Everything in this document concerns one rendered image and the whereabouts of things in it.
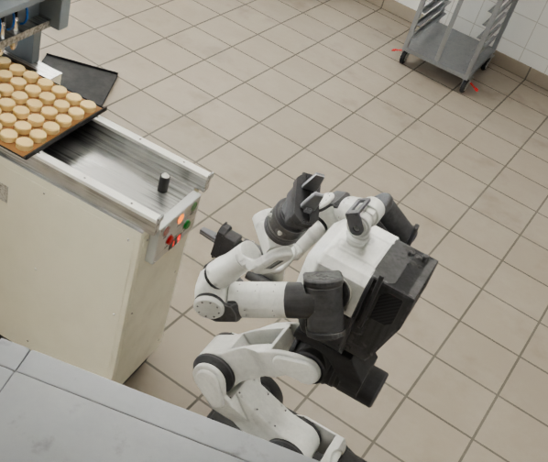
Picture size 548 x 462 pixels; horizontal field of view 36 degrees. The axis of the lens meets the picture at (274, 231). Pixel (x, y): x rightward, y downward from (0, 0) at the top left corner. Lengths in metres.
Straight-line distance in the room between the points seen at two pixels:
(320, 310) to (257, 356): 0.51
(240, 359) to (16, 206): 0.84
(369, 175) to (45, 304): 2.25
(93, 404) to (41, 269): 2.07
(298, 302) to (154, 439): 1.32
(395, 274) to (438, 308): 1.78
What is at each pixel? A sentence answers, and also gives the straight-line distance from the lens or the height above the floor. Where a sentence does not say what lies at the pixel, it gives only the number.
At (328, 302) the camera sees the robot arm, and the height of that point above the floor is 1.10.
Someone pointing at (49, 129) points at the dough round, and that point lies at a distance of 2.69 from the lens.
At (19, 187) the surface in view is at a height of 0.76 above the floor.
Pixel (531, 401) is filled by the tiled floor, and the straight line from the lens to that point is 3.79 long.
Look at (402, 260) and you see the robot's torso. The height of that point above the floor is 1.11.
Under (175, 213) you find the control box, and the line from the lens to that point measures 2.58.
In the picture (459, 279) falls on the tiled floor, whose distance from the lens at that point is 4.19.
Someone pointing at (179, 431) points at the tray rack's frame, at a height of 1.82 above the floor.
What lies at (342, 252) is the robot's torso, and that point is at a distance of 2.18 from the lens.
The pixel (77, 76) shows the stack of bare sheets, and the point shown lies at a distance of 4.77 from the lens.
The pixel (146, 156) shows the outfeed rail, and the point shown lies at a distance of 2.75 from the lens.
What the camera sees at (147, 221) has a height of 0.88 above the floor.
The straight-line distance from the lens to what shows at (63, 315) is 2.89.
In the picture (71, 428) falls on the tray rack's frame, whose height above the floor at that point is 1.82.
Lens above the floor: 2.42
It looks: 37 degrees down
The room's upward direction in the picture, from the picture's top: 18 degrees clockwise
